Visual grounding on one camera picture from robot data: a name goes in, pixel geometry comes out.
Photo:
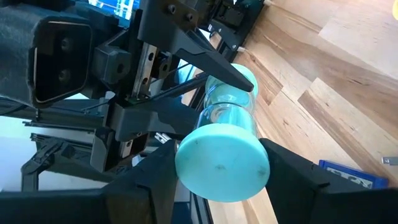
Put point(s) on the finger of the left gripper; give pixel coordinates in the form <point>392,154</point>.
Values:
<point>186,37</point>
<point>149,118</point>

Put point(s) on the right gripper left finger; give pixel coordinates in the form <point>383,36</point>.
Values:
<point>93,205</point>

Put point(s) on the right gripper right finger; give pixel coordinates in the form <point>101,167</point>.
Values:
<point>326,205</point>

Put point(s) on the teal hourglass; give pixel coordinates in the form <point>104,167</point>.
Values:
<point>222,161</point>

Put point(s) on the dark blue digital clock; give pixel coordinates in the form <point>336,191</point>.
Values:
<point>351,174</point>

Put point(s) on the dark grey monitor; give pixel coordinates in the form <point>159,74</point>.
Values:
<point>124,7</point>

